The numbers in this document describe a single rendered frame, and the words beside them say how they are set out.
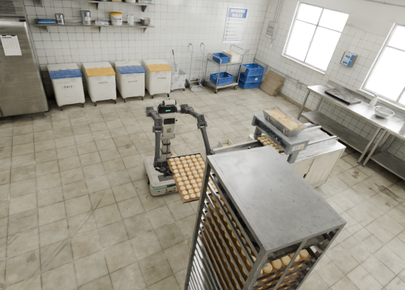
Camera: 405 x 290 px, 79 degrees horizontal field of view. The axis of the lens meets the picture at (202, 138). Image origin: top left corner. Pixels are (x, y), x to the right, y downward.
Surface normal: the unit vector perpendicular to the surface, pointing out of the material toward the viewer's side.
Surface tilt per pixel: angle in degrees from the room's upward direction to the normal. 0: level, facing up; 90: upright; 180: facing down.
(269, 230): 0
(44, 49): 90
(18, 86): 90
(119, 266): 0
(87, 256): 0
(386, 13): 90
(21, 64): 90
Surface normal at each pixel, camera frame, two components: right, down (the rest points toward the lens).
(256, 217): 0.12, -0.81
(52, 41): 0.49, 0.55
